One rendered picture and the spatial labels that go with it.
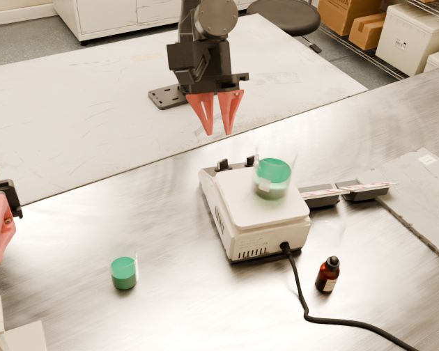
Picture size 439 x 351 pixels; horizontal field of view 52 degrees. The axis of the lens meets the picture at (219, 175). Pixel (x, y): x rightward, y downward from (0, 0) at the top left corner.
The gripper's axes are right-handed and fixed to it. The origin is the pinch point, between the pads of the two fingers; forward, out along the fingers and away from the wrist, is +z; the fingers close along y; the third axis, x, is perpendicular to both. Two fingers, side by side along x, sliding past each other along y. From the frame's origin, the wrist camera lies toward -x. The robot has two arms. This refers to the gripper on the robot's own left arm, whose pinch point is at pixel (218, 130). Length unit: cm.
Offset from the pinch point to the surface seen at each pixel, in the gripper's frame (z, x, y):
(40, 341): 22.2, -32.5, -12.5
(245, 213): 10.9, -10.1, 8.2
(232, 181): 7.3, -5.5, 4.3
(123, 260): 15.9, -19.8, -7.6
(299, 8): -33, 148, -25
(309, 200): 13.4, 5.3, 13.7
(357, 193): 13.5, 11.2, 21.0
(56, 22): -50, 191, -213
